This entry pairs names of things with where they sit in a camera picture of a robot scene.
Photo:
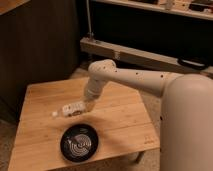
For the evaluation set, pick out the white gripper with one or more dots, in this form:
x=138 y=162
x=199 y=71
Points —
x=90 y=103

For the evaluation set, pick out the clear plastic bottle white cap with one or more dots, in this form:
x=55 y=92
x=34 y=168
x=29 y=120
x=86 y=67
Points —
x=70 y=110

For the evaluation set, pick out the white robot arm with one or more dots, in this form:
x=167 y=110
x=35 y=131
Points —
x=186 y=131

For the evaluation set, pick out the black ceramic bowl white pattern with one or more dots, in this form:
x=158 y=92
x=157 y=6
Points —
x=79 y=143

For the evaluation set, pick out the wooden table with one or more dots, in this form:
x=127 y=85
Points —
x=119 y=117

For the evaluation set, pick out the metal pole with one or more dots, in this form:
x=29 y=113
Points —
x=90 y=31

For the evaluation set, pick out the dark wooden cabinet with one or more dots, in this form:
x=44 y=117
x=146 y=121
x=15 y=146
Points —
x=39 y=42

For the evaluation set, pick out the wooden shelf with items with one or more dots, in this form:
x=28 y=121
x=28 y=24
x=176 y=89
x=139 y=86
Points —
x=167 y=7

